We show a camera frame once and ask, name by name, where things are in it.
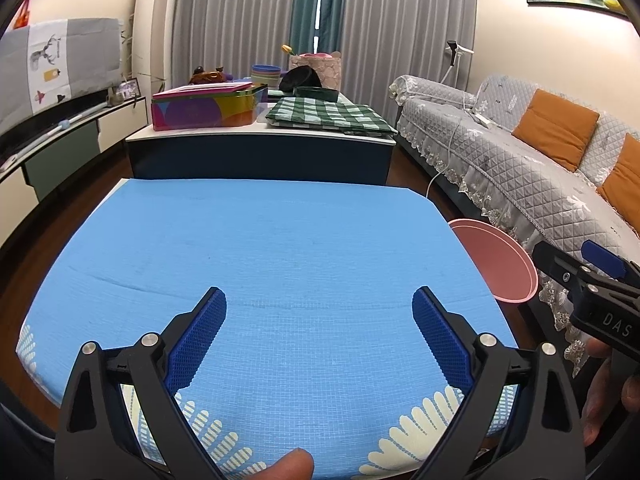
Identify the dark green tray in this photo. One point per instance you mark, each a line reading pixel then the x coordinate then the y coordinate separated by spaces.
pixel 315 94

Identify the television cabinet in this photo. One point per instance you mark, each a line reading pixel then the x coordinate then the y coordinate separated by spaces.
pixel 60 160

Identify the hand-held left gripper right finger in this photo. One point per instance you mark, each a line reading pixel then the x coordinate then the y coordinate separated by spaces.
pixel 442 340

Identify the grey television dust cover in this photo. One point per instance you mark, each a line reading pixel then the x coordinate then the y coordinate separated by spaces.
pixel 90 55

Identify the person's right hand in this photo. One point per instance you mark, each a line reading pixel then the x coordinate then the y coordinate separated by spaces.
pixel 605 385

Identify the small photo frame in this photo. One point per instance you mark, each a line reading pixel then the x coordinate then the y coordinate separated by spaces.
pixel 127 89

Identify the teal curtain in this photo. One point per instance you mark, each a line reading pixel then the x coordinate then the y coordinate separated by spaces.
pixel 320 5

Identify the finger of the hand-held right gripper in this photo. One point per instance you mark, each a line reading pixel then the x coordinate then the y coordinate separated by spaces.
pixel 555 267
pixel 602 260

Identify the black hat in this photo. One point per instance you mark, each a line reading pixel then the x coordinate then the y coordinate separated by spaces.
pixel 300 79

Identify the pink lace basket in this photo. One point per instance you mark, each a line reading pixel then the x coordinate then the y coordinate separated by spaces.
pixel 325 72

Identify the grey curtain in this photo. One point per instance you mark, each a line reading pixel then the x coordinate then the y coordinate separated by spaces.
pixel 235 15
pixel 400 25

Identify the white topped coffee table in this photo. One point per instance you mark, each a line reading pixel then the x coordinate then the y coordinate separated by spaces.
pixel 250 160

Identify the brown teapot ornament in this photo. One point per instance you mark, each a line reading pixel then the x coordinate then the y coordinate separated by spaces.
pixel 205 77

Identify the white power strip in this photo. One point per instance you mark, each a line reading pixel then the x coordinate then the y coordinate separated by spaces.
pixel 482 120

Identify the orange cushion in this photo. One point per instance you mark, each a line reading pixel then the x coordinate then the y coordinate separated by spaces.
pixel 625 185
pixel 555 127

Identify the colourful tin box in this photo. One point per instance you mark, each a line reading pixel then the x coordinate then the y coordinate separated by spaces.
pixel 200 115

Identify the green checked cloth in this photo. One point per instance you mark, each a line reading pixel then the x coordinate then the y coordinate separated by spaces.
pixel 325 115

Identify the person's left hand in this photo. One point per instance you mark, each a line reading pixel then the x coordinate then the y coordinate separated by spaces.
pixel 290 462

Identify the stack of plastic bowls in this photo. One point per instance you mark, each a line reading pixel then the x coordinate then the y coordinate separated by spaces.
pixel 265 74

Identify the pink plastic basin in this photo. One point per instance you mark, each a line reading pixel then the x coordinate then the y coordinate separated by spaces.
pixel 490 260

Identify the white standing air conditioner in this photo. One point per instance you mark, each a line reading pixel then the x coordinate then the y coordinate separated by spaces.
pixel 160 35

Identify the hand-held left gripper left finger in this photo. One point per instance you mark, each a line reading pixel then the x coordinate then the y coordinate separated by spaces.
pixel 197 340

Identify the sofa with grey quilted cover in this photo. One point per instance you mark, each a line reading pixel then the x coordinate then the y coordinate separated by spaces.
pixel 500 175

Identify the white rod with blue clip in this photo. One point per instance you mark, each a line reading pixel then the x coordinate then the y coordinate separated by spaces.
pixel 65 124

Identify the white stand with black clip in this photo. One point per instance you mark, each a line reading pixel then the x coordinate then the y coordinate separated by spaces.
pixel 452 47

